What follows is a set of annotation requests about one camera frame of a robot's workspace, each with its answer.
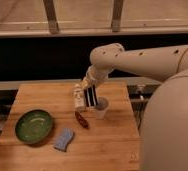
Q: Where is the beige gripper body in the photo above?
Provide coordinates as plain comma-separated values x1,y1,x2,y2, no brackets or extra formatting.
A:
81,65,108,90

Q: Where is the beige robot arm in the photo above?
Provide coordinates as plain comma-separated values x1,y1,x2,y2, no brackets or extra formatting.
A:
83,43,188,171

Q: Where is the green ceramic bowl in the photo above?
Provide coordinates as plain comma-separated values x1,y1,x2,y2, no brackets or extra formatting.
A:
15,109,53,144

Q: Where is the white tube bottle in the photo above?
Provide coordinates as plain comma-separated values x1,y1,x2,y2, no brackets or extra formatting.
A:
74,84,85,112

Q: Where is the blue sponge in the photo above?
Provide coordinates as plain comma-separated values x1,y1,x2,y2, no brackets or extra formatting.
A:
54,128,74,152

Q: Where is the wooden table board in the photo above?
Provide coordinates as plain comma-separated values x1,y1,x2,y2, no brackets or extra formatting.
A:
0,82,139,171

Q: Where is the right metal window post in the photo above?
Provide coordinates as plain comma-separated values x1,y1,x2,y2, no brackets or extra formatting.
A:
111,0,124,32

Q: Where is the metal window post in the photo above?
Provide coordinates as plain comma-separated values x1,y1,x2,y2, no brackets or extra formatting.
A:
43,0,59,34
111,0,124,32

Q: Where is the left metal window post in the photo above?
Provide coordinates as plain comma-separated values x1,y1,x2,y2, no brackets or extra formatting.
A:
43,0,59,34

